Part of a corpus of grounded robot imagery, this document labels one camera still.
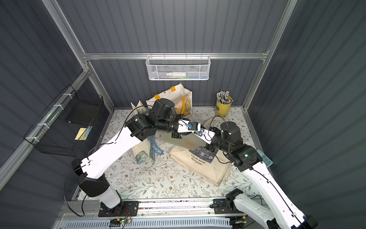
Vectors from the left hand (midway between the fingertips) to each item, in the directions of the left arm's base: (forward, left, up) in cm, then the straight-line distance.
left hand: (193, 124), depth 63 cm
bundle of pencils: (+40, -23, -18) cm, 49 cm away
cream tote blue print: (-1, +27, -22) cm, 34 cm away
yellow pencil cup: (+36, -25, -27) cm, 52 cm away
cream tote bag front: (-9, -14, -33) cm, 37 cm away
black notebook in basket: (+19, +65, -12) cm, 69 cm away
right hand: (0, -4, -5) cm, 7 cm away
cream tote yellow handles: (+47, +6, -24) cm, 53 cm away
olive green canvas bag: (+3, 0, -18) cm, 19 cm away
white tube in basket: (+43, +9, -2) cm, 44 cm away
